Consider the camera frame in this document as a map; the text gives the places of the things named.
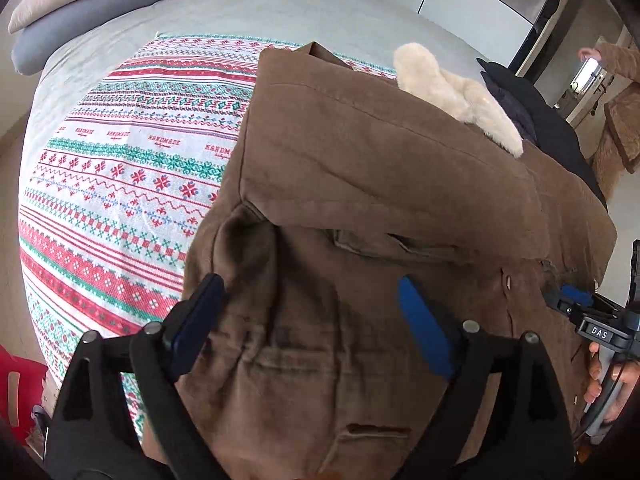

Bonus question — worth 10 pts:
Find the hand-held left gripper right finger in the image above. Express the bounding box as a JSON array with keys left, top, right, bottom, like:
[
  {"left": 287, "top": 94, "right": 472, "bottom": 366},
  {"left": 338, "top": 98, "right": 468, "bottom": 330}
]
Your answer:
[{"left": 397, "top": 274, "right": 576, "bottom": 480}]

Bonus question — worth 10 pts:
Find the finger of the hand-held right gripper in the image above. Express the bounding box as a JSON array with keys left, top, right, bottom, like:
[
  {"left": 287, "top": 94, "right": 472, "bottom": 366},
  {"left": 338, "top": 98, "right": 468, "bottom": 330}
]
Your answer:
[
  {"left": 544, "top": 290, "right": 621, "bottom": 318},
  {"left": 561, "top": 285, "right": 596, "bottom": 307}
]

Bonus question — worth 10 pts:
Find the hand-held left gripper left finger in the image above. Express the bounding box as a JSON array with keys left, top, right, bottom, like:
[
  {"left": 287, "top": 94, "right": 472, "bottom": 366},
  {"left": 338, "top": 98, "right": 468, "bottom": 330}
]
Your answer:
[{"left": 42, "top": 273, "right": 231, "bottom": 480}]

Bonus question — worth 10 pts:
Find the brown coat with fur hood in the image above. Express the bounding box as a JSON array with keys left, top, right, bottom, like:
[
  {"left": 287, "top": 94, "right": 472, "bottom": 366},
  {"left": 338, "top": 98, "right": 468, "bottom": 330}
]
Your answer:
[{"left": 145, "top": 40, "right": 618, "bottom": 480}]

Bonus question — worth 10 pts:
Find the person's right hand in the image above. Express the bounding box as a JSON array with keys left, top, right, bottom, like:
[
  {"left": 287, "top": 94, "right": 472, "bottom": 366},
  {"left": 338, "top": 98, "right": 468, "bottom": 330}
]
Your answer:
[{"left": 582, "top": 342, "right": 640, "bottom": 423}]

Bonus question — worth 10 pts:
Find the red green patterned blanket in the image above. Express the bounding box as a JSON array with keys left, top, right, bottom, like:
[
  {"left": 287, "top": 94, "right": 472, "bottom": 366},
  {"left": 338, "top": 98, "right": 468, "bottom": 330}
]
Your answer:
[{"left": 17, "top": 35, "right": 401, "bottom": 441}]

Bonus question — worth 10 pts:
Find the black folded coat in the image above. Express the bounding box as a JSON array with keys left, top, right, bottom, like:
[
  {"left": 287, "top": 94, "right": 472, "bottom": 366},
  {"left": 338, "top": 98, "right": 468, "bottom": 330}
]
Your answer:
[{"left": 476, "top": 57, "right": 608, "bottom": 211}]

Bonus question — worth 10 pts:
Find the red chair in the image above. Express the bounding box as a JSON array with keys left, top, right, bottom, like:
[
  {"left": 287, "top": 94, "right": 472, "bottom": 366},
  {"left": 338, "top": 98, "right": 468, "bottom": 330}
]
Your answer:
[{"left": 0, "top": 345, "right": 48, "bottom": 443}]

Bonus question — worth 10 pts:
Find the smartphone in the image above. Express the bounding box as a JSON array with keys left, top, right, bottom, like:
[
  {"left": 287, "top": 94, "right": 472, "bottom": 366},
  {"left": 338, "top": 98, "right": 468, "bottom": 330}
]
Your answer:
[{"left": 570, "top": 57, "right": 603, "bottom": 93}]

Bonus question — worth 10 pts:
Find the bed with grey sheet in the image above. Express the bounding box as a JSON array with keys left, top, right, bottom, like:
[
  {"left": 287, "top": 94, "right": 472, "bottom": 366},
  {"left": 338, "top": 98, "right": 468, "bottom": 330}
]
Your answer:
[{"left": 17, "top": 0, "right": 501, "bottom": 461}]

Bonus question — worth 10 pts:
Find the white wardrobe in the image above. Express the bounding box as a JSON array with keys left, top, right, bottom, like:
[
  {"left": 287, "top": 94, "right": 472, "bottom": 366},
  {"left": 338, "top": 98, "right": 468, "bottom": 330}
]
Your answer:
[{"left": 360, "top": 0, "right": 566, "bottom": 56}]

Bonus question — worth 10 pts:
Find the blue-grey pillow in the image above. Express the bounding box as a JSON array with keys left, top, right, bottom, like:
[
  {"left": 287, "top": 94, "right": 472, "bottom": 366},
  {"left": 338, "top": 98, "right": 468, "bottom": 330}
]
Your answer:
[{"left": 11, "top": 0, "right": 168, "bottom": 77}]

